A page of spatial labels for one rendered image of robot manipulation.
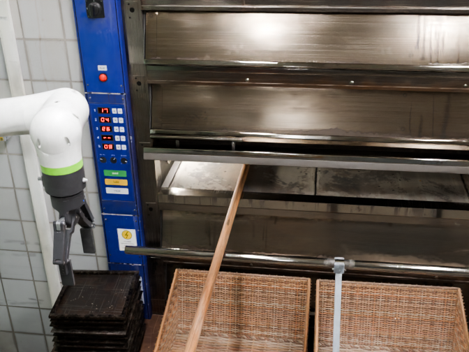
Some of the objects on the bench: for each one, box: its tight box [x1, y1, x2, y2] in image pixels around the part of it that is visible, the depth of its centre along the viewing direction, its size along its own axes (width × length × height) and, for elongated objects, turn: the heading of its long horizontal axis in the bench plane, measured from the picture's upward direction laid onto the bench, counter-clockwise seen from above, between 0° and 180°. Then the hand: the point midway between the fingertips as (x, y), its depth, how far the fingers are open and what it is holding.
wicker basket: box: [153, 268, 312, 352], centre depth 236 cm, size 49×56×28 cm
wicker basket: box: [313, 279, 469, 352], centre depth 228 cm, size 49×56×28 cm
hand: (79, 264), depth 150 cm, fingers open, 13 cm apart
